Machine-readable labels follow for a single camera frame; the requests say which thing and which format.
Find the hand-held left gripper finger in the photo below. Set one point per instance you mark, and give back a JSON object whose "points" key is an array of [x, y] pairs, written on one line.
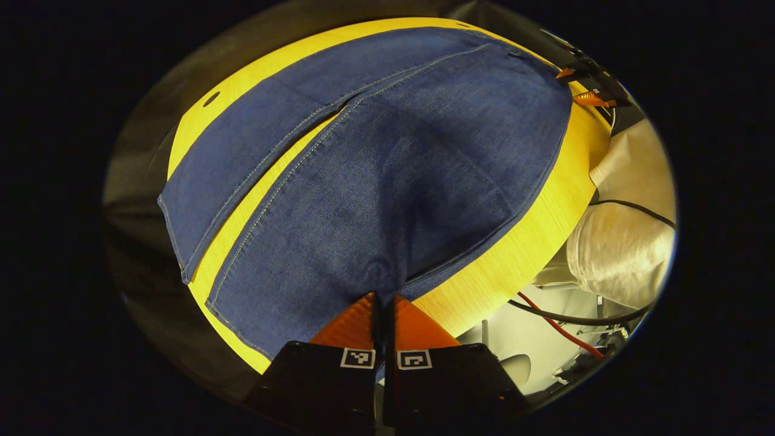
{"points": [[390, 330], [376, 330]]}

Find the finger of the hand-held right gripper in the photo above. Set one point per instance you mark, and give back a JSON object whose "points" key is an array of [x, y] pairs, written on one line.
{"points": [[584, 71], [596, 99]]}

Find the blue denim jeans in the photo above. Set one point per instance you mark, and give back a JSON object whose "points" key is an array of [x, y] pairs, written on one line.
{"points": [[363, 181]]}

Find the white rounded plastic base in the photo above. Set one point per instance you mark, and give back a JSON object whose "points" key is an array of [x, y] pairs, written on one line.
{"points": [[516, 370]]}

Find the person's white clothing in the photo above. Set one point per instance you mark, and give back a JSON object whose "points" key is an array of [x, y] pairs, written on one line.
{"points": [[623, 254]]}

